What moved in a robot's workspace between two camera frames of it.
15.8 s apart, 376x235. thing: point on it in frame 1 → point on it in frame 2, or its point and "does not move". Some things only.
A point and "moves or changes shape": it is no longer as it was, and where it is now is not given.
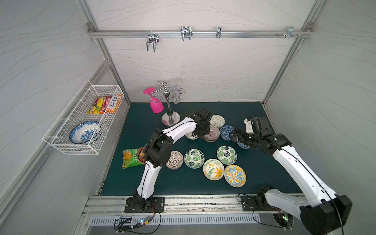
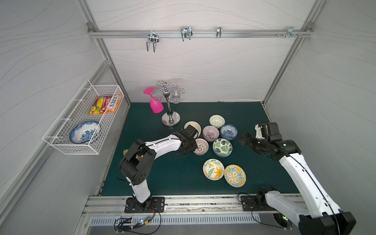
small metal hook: (219, 32) does not move
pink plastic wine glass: (156, 105) does not move
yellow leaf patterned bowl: (213, 169) does not move
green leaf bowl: (226, 155) → (222, 147)
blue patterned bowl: (224, 131) does not move
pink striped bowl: (211, 138) does not move
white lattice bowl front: (176, 161) → (202, 147)
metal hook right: (290, 31) does not move
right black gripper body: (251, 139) does not move
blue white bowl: (243, 145) moves or changes shape
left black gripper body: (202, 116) → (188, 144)
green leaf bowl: (194, 158) → (223, 152)
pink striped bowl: (213, 135) does not move
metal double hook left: (153, 37) does not move
